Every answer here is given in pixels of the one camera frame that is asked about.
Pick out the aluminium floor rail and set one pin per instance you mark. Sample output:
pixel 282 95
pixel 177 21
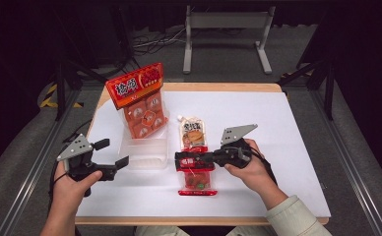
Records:
pixel 353 164
pixel 31 177

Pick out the yellow and black floor tape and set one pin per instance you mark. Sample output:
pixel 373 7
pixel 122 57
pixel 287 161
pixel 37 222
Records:
pixel 52 98

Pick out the red and black snack packet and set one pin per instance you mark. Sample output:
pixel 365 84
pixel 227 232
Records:
pixel 197 180

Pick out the grey metal stand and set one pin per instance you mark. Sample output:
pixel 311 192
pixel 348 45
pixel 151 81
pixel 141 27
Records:
pixel 228 19

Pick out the white table mat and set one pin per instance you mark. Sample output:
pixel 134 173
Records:
pixel 244 108

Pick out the person's right hand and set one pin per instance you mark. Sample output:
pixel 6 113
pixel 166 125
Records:
pixel 254 173

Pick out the orange snack packet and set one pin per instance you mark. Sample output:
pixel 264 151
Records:
pixel 136 88

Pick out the white and yellow snack packet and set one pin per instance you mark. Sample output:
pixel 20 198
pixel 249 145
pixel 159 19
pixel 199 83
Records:
pixel 192 132

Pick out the person's left hand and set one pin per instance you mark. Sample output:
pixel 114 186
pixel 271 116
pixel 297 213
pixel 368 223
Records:
pixel 71 193

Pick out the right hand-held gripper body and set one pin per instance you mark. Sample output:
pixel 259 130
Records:
pixel 233 150

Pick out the translucent plastic storage container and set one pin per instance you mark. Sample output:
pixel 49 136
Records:
pixel 146 152

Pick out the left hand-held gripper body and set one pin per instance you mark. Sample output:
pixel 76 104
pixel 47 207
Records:
pixel 77 154

